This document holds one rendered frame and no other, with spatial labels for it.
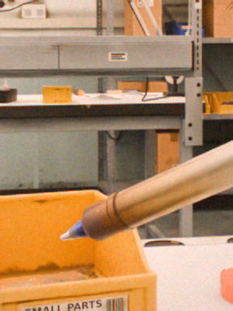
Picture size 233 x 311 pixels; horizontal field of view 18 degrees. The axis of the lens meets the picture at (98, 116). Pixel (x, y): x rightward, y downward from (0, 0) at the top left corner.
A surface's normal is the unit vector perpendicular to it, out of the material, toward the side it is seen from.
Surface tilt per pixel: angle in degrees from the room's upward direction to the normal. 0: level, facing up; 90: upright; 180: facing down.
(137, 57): 90
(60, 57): 90
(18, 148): 90
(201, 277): 0
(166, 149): 90
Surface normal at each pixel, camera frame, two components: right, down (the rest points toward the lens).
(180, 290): -0.01, -1.00
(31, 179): 0.15, 0.08
